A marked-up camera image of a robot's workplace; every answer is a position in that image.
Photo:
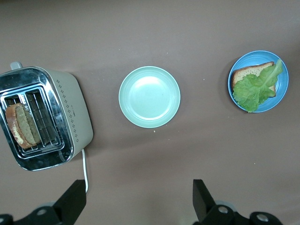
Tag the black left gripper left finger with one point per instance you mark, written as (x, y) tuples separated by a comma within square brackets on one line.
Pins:
[(70, 204)]

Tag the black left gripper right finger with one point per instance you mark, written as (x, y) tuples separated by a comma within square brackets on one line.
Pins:
[(202, 204)]

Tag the beige chrome toaster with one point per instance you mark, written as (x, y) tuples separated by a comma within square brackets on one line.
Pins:
[(72, 105)]

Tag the blue round plate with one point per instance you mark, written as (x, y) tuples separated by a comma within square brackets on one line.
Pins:
[(280, 93)]

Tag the toasted bread slice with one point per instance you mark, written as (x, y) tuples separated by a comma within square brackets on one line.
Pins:
[(246, 72), (22, 126)]

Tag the mint green round plate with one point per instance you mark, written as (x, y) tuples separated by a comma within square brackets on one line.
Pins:
[(149, 97)]

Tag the green lettuce leaf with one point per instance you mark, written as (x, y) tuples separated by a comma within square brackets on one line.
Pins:
[(248, 93)]

